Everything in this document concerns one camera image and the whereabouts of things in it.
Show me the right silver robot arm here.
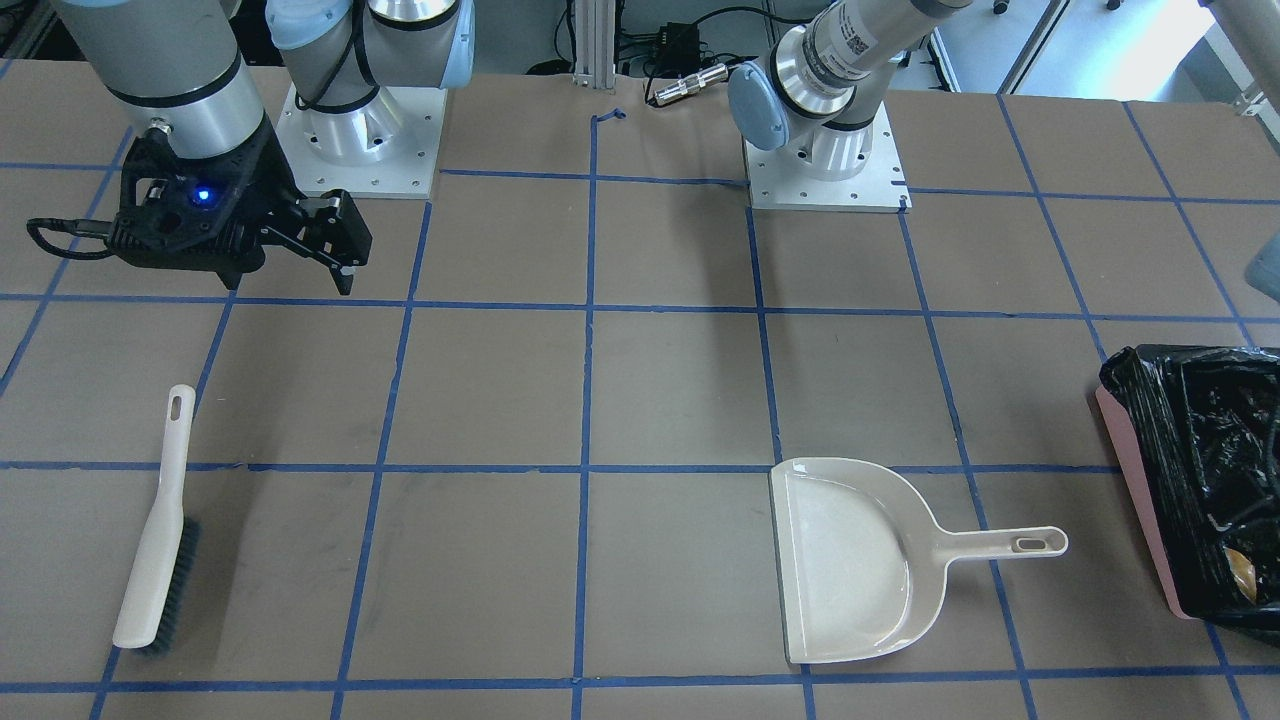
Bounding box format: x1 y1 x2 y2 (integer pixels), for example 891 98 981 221
26 1 475 295

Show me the aluminium frame post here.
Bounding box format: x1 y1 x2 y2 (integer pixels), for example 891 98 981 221
571 0 618 94

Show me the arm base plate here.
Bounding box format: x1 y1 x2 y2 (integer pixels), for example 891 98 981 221
742 104 913 213
275 87 449 200

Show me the beige hand brush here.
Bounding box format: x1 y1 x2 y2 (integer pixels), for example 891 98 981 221
111 384 201 656

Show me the bin with black bag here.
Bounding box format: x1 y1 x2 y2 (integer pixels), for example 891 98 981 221
1096 345 1279 644

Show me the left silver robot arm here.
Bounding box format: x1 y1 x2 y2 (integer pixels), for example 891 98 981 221
728 1 1277 302

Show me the beige plastic dustpan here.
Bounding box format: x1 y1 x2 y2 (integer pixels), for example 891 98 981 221
769 457 1069 664

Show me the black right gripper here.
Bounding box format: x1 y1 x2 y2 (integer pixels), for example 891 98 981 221
105 120 372 296

